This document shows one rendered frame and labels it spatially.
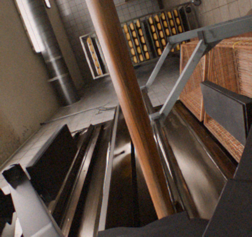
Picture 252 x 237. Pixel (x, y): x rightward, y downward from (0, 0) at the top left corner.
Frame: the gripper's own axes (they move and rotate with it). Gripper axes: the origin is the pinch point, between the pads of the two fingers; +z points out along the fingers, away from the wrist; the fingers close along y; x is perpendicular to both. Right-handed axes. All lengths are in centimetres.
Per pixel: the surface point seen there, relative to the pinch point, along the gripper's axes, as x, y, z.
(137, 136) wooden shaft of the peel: -4.6, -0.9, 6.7
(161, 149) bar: -18.3, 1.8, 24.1
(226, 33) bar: 2, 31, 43
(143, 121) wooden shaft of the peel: -3.0, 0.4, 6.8
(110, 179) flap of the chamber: -41, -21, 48
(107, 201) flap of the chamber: -41, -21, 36
